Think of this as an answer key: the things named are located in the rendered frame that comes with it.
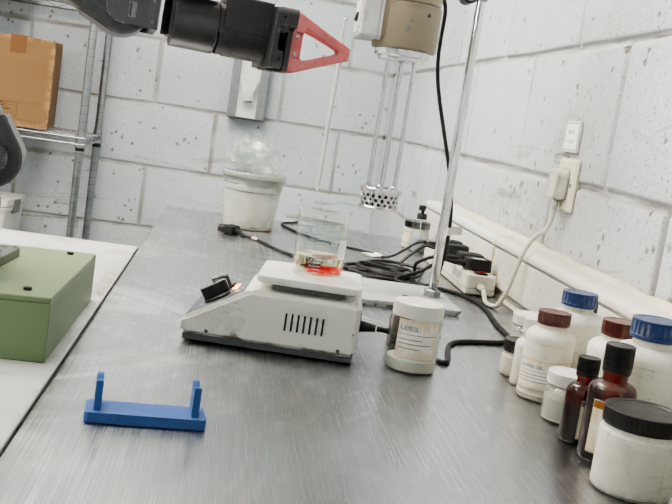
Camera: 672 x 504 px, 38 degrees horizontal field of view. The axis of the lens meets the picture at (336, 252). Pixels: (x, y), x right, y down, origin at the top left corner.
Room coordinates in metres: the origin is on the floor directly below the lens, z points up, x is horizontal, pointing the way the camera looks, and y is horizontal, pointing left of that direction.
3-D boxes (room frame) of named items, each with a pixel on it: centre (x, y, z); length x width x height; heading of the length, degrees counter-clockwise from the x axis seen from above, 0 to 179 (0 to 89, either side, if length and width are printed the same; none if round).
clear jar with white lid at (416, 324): (1.11, -0.10, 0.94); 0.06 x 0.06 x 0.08
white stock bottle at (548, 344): (1.07, -0.25, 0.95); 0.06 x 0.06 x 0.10
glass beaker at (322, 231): (1.14, 0.02, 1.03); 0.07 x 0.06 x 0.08; 105
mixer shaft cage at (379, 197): (1.57, -0.06, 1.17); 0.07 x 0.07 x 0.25
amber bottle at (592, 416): (0.88, -0.27, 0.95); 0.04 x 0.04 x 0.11
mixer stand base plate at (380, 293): (1.57, -0.05, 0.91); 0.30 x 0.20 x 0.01; 97
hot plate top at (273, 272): (1.14, 0.02, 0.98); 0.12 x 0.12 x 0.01; 0
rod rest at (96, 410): (0.79, 0.14, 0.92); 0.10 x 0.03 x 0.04; 104
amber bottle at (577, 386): (0.93, -0.26, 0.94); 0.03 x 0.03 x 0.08
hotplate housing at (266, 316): (1.14, 0.05, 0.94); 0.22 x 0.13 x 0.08; 90
